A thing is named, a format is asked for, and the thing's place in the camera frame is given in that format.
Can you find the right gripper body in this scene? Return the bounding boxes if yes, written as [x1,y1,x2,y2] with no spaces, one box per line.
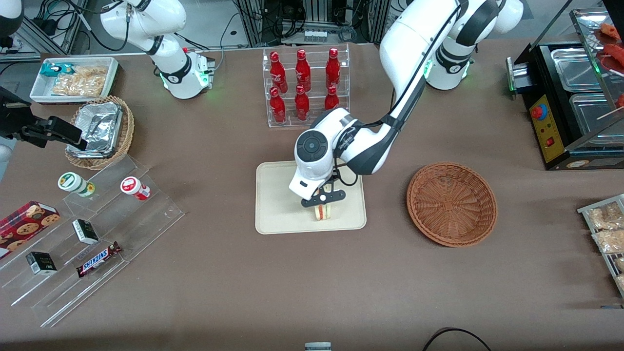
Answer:
[0,97,35,140]

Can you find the beige plastic tray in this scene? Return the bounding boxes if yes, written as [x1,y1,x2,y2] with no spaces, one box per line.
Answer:
[255,157,367,235]

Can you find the light wicker basket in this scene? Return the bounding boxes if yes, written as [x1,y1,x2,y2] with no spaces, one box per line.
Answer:
[65,96,135,171]

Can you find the brown wicker basket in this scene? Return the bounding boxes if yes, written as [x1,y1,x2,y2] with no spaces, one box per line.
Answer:
[406,161,498,248]

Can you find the tray of packaged snacks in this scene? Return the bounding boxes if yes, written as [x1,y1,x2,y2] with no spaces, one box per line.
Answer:
[578,194,624,298]

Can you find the stacked aluminium foil trays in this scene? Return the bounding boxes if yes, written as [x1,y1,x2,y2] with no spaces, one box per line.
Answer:
[66,101,123,159]

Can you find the white plastic bin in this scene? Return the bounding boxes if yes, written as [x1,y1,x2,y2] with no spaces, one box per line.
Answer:
[29,57,120,104]

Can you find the clear bag of chips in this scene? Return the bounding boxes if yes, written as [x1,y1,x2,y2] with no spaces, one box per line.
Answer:
[51,66,109,97]

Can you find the green lidded cup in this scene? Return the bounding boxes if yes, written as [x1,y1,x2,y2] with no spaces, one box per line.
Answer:
[58,172,96,198]

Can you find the teal snack packet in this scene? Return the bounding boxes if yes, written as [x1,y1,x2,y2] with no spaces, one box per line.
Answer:
[40,62,74,78]

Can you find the red lidded cup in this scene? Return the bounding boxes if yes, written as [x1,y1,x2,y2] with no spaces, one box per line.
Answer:
[120,176,151,201]

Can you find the red plaid cookie box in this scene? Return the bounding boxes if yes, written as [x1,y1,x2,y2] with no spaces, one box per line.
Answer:
[0,201,61,259]

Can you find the small black box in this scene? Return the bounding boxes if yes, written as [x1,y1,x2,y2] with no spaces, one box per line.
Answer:
[72,219,100,245]
[25,252,58,276]

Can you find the clear acrylic stepped shelf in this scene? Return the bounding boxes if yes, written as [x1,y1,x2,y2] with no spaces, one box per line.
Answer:
[0,155,186,328]

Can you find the clear acrylic bottle rack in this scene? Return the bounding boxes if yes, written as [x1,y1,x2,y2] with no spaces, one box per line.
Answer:
[262,44,351,128]

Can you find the Snickers chocolate bar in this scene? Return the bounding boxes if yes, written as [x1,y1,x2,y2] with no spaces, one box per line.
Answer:
[76,241,122,278]

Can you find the black food warmer appliance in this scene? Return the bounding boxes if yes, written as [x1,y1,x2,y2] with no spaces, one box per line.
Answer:
[506,7,624,171]

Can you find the aluminium frame post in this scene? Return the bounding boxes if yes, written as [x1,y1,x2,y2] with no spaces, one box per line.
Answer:
[238,0,266,48]
[369,0,390,43]

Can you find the black floor cable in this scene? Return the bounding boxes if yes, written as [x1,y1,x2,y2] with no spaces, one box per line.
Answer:
[422,328,493,351]

